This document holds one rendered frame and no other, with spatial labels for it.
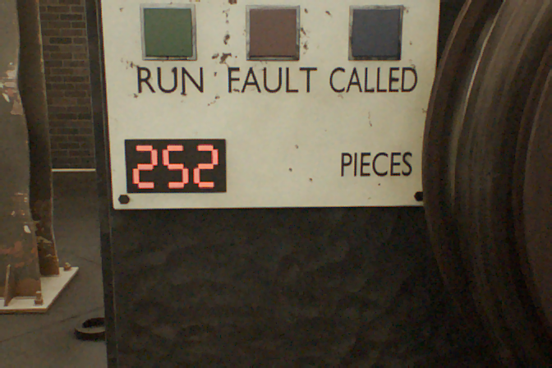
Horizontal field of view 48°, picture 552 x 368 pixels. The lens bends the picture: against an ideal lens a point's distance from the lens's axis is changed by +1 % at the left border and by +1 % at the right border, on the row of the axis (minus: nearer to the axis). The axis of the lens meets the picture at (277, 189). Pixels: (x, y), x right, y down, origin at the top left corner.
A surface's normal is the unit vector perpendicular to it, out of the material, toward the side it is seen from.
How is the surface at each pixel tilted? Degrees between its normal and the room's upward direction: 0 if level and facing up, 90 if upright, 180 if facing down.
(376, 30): 90
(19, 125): 95
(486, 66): 90
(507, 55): 90
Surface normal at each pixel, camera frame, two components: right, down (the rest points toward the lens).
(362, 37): 0.05, 0.22
